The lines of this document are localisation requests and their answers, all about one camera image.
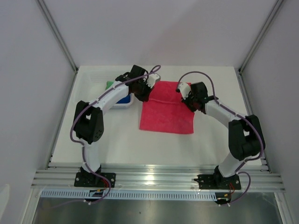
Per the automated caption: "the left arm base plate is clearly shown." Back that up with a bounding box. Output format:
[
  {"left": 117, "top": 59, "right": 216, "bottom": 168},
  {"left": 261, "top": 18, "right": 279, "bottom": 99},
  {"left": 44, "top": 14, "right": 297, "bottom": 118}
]
[{"left": 74, "top": 172, "right": 116, "bottom": 188}]

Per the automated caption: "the aluminium frame post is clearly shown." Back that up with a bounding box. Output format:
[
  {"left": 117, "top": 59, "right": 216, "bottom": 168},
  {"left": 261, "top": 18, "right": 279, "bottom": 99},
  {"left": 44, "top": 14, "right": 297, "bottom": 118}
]
[
  {"left": 238, "top": 0, "right": 286, "bottom": 75},
  {"left": 35, "top": 0, "right": 78, "bottom": 73}
]

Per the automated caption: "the green towel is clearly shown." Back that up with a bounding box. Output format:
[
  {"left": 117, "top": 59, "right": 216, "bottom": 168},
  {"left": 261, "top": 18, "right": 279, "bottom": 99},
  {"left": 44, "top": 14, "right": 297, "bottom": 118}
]
[{"left": 105, "top": 81, "right": 114, "bottom": 90}]

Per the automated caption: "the aluminium frame post right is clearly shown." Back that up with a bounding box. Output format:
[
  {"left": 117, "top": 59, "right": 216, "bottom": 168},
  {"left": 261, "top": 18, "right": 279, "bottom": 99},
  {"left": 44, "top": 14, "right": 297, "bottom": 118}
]
[{"left": 238, "top": 0, "right": 286, "bottom": 75}]

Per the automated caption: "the slotted cable duct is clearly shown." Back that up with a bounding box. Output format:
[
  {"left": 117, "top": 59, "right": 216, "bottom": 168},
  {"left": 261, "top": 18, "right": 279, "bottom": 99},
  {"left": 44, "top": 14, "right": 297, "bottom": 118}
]
[{"left": 40, "top": 189, "right": 217, "bottom": 201}]

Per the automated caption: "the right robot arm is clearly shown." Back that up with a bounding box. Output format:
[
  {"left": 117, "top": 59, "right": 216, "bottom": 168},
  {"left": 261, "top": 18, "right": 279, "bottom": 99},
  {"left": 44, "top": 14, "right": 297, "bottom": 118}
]
[{"left": 177, "top": 82, "right": 265, "bottom": 188}]

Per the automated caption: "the aluminium front rail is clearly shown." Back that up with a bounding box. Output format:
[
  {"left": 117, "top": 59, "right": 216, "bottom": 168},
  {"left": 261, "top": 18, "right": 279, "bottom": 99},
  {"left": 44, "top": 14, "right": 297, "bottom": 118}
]
[{"left": 31, "top": 163, "right": 285, "bottom": 192}]

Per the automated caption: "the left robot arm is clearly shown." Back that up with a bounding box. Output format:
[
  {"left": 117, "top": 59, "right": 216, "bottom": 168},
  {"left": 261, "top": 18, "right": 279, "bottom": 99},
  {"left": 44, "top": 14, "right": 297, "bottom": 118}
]
[{"left": 70, "top": 65, "right": 161, "bottom": 187}]

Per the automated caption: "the pink towel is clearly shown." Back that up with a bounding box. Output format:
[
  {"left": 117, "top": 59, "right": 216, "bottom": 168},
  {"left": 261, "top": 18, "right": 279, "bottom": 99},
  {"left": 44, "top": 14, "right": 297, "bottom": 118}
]
[{"left": 139, "top": 81, "right": 194, "bottom": 134}]

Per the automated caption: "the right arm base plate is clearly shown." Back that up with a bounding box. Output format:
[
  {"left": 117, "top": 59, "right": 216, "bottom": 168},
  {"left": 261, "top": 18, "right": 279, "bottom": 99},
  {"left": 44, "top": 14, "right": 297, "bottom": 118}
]
[{"left": 194, "top": 174, "right": 241, "bottom": 190}]

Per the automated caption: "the aluminium frame rail right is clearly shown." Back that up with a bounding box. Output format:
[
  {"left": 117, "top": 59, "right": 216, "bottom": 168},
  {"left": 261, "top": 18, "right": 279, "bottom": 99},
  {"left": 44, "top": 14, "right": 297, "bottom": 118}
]
[{"left": 235, "top": 69, "right": 272, "bottom": 173}]

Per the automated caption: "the white plastic basket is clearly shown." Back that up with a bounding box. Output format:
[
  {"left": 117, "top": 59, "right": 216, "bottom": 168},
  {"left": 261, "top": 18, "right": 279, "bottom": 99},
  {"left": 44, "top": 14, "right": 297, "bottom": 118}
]
[{"left": 71, "top": 66, "right": 131, "bottom": 105}]

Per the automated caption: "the aluminium frame post left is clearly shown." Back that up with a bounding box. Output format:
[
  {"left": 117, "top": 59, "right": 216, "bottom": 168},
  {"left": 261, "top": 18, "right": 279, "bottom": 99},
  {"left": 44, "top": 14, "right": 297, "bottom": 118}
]
[{"left": 35, "top": 0, "right": 78, "bottom": 73}]

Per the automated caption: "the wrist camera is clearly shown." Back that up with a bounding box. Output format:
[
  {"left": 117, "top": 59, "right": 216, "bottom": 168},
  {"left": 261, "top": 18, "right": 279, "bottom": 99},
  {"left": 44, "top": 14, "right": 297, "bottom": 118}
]
[
  {"left": 146, "top": 73, "right": 161, "bottom": 89},
  {"left": 176, "top": 82, "right": 191, "bottom": 99}
]

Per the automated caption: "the blue towel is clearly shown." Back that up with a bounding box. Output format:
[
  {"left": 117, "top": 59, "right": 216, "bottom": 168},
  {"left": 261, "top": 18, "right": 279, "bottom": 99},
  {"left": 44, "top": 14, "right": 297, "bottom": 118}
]
[{"left": 117, "top": 95, "right": 131, "bottom": 104}]

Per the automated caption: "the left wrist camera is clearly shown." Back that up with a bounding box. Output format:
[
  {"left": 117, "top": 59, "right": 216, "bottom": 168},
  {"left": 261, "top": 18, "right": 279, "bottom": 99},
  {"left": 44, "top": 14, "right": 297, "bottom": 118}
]
[{"left": 146, "top": 73, "right": 161, "bottom": 89}]

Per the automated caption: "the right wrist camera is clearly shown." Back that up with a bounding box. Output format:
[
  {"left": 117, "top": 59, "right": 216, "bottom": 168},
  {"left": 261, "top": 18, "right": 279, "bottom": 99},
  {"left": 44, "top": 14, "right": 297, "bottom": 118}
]
[{"left": 176, "top": 82, "right": 191, "bottom": 99}]

